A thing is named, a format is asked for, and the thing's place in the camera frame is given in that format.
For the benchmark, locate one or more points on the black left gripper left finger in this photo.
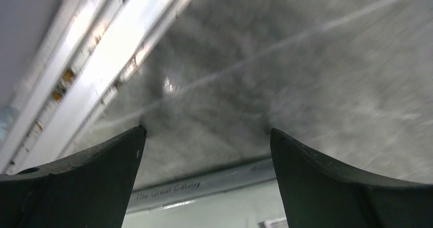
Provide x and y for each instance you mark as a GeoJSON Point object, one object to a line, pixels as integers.
{"type": "Point", "coordinates": [91, 188]}

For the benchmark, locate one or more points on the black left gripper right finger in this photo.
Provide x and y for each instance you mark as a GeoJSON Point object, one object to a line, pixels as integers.
{"type": "Point", "coordinates": [320, 191]}

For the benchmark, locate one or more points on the grey notebook with label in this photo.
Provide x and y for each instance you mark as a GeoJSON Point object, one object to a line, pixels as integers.
{"type": "Point", "coordinates": [244, 196]}

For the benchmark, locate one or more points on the aluminium frame rail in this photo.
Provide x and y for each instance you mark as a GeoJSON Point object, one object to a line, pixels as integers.
{"type": "Point", "coordinates": [92, 48]}

